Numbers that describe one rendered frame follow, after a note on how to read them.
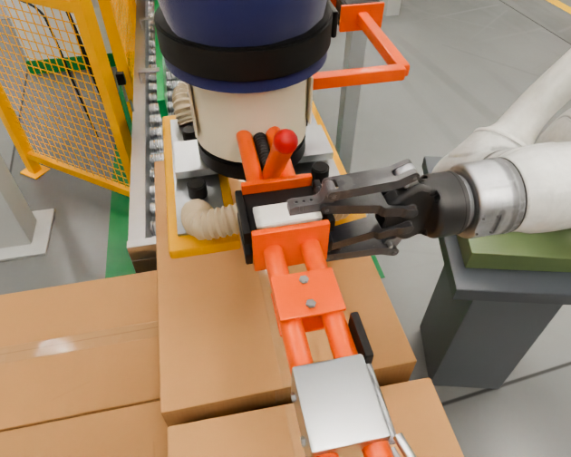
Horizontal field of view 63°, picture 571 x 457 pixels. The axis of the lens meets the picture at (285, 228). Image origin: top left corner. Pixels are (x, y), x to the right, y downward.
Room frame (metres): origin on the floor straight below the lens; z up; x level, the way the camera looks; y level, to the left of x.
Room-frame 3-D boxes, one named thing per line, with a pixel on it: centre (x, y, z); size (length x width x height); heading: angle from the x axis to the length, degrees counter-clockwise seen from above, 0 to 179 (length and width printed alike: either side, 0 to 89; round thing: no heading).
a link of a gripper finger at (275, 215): (0.35, 0.00, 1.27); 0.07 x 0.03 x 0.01; 102
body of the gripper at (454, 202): (0.38, -0.15, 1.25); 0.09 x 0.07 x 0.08; 102
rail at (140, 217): (2.04, 0.68, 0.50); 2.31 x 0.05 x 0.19; 12
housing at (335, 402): (0.15, -0.04, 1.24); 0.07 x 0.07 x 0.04; 12
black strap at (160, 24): (0.61, 0.05, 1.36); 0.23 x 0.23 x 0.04
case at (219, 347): (0.60, 0.05, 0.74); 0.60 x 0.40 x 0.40; 12
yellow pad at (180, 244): (0.59, 0.15, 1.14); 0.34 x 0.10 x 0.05; 12
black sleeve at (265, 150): (0.49, 0.03, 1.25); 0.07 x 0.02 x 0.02; 12
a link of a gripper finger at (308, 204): (0.36, -0.03, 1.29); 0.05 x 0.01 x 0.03; 102
